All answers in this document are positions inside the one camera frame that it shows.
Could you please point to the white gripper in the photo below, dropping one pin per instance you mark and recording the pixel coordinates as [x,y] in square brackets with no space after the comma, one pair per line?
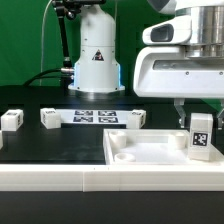
[165,72]

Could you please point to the white square tabletop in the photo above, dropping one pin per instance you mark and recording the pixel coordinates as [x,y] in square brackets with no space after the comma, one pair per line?
[151,147]

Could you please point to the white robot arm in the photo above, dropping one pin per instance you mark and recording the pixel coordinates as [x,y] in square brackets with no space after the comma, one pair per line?
[96,71]

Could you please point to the printed marker sheet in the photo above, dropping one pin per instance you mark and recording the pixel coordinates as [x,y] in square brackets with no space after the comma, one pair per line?
[78,116]

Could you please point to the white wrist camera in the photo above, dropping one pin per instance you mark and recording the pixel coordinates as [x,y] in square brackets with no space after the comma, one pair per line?
[172,32]

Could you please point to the white fence wall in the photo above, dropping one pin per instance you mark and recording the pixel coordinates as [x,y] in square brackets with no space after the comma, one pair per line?
[88,178]

